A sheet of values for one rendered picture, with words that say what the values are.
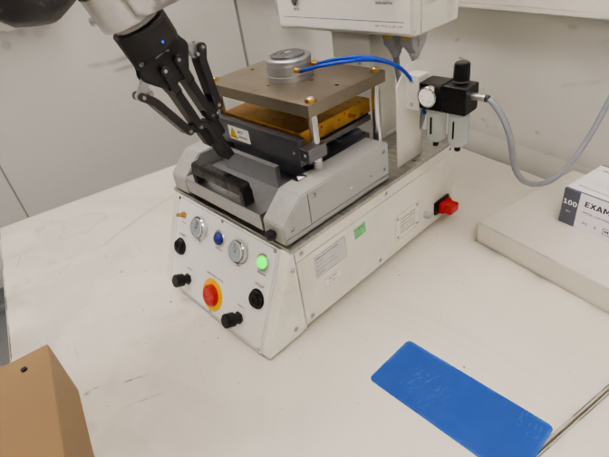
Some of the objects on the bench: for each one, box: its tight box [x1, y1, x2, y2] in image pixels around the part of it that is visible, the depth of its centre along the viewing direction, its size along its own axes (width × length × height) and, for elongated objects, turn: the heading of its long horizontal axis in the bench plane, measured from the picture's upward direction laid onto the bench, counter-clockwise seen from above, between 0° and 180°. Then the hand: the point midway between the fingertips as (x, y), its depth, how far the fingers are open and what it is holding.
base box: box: [167, 145, 459, 359], centre depth 94 cm, size 54×38×17 cm
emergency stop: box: [203, 284, 218, 306], centre depth 84 cm, size 2×4×4 cm, turn 55°
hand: (216, 139), depth 73 cm, fingers closed
